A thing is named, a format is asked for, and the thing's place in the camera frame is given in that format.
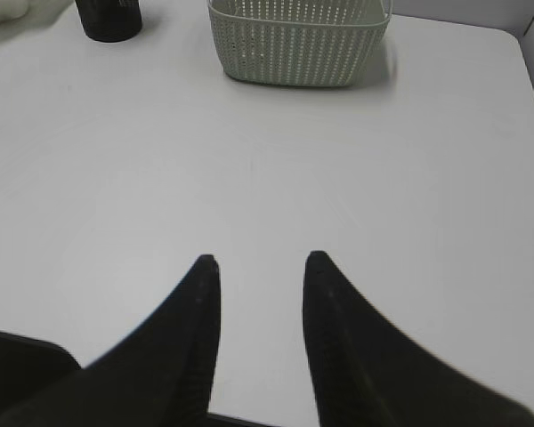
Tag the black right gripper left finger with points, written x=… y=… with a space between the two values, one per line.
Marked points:
x=161 y=374

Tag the green woven plastic basket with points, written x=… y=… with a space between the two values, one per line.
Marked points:
x=298 y=43

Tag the black mesh pen holder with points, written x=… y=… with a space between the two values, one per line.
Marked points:
x=110 y=21

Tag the pale green wavy plate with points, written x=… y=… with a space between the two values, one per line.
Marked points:
x=31 y=13

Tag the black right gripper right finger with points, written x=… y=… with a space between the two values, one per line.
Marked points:
x=366 y=372

